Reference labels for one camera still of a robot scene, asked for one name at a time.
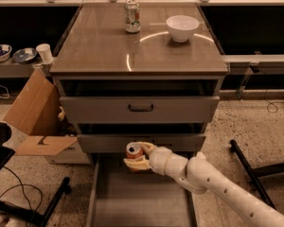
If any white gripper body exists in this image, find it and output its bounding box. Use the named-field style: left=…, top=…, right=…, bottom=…
left=149, top=147, right=172, bottom=175

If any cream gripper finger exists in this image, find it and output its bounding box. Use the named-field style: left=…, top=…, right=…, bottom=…
left=124, top=158, right=151, bottom=170
left=138, top=142, right=156, bottom=155

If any orange coke can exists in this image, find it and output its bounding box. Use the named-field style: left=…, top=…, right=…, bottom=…
left=126, top=142, right=143, bottom=159

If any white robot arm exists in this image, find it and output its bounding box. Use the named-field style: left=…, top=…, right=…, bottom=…
left=123, top=142, right=284, bottom=227

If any open bottom drawer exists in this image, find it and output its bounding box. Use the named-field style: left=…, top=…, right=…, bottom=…
left=86, top=153, right=198, bottom=227

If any grey drawer cabinet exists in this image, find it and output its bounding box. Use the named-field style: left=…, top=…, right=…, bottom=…
left=49, top=2, right=230, bottom=156

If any white green soda can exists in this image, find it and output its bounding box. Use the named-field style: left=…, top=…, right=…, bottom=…
left=124, top=0, right=141, bottom=33

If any black stand leg right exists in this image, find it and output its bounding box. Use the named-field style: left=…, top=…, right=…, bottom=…
left=230, top=140, right=284, bottom=209

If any black stand leg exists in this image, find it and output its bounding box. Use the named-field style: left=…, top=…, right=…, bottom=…
left=0, top=177, right=71, bottom=227
left=230, top=140, right=284, bottom=209

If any black stand leg left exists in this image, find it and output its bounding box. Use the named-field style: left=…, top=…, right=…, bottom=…
left=0, top=177, right=71, bottom=227

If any brown cardboard box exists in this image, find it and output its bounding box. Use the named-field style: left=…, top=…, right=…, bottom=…
left=4, top=70, right=90, bottom=165

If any white paper cup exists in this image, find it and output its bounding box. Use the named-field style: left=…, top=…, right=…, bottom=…
left=36, top=44, right=53, bottom=64

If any blue patterned bowl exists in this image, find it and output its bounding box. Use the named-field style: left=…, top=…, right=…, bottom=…
left=12, top=47, right=37, bottom=63

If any middle drawer with handle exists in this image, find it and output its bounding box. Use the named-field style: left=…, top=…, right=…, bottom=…
left=78, top=133, right=205, bottom=153

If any drawer with handle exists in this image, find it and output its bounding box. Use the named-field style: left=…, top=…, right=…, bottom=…
left=61, top=96, right=220, bottom=124
left=78, top=133, right=205, bottom=153

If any top drawer with handle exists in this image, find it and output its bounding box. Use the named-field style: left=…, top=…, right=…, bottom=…
left=61, top=96, right=220, bottom=124

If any black cable on floor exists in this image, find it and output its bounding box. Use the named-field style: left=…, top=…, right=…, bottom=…
left=0, top=156, right=44, bottom=213

